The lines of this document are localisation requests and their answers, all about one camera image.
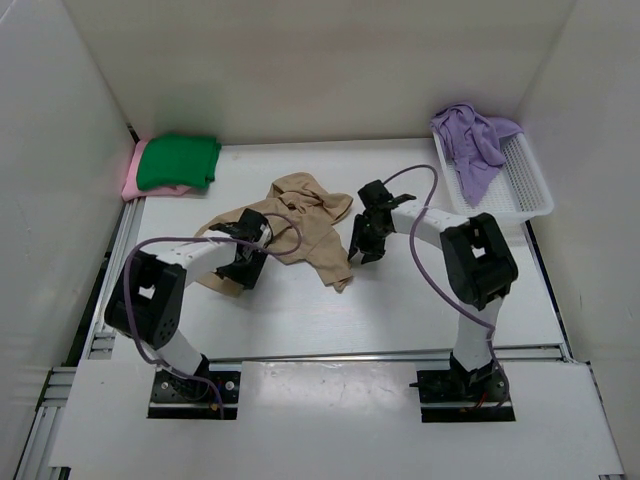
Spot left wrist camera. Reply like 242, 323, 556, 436
209, 209, 273, 247

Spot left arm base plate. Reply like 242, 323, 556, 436
147, 363, 241, 421

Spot beige t shirt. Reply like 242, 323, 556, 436
192, 171, 355, 297

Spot folded pink t shirt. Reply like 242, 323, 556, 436
121, 140, 190, 202

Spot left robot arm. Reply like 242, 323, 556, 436
104, 230, 271, 403

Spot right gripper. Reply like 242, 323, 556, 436
347, 214, 391, 264

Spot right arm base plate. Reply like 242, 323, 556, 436
409, 370, 516, 423

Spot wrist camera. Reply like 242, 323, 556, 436
358, 180, 417, 210
209, 209, 273, 247

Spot purple t shirt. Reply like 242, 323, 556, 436
429, 103, 523, 207

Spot aluminium frame rail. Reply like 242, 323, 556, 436
14, 199, 145, 479

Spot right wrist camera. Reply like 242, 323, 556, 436
358, 180, 417, 210

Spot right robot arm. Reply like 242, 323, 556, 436
348, 203, 518, 400

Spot green t shirt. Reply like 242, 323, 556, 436
136, 134, 221, 191

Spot white plastic basket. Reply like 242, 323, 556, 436
433, 133, 555, 224

